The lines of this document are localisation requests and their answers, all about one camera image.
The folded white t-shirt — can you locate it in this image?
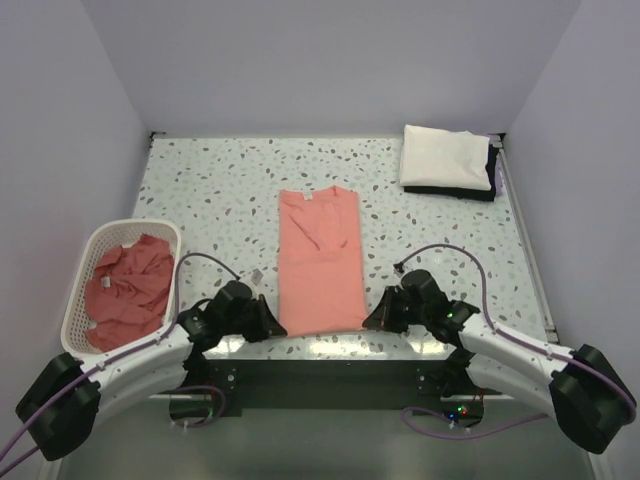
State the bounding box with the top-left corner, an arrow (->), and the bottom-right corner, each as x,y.
399,125 -> 491,191

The white plastic laundry basket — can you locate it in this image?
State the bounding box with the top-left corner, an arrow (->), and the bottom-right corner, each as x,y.
60,219 -> 182,358

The salmon pink t-shirt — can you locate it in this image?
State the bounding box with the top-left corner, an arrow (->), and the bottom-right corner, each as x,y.
278,186 -> 367,337

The folded black t-shirt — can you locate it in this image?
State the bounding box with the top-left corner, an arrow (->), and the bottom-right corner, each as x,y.
403,145 -> 502,203

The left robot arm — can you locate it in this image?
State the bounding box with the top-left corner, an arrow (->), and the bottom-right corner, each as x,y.
16,280 -> 287,461

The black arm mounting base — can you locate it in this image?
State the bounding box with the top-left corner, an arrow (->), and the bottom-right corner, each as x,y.
168,359 -> 487,422

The dark pink crumpled t-shirt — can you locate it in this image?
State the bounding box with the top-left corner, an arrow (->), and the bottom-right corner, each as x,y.
84,234 -> 174,352

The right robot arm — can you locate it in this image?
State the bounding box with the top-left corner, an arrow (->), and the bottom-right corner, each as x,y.
363,270 -> 637,454

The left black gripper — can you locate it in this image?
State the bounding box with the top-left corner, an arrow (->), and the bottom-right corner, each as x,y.
222,293 -> 286,342

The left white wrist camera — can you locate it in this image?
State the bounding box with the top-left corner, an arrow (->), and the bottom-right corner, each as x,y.
250,269 -> 263,285

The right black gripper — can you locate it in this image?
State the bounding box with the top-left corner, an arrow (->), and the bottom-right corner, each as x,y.
363,286 -> 429,334

